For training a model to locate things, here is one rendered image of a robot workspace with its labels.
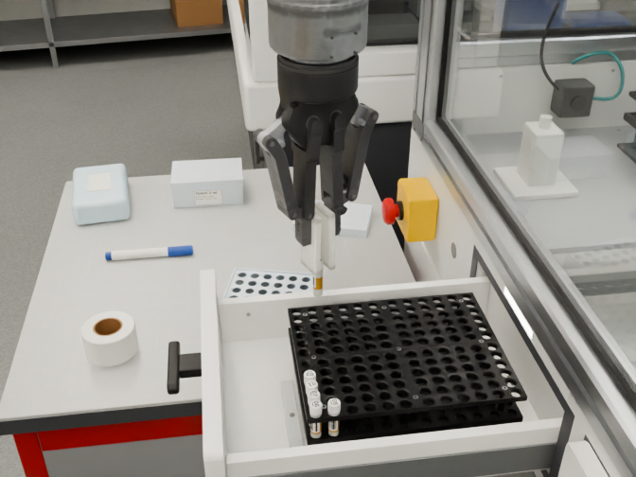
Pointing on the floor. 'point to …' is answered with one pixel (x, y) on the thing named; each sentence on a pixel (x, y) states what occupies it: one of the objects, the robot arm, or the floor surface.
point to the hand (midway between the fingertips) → (318, 238)
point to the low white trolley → (151, 324)
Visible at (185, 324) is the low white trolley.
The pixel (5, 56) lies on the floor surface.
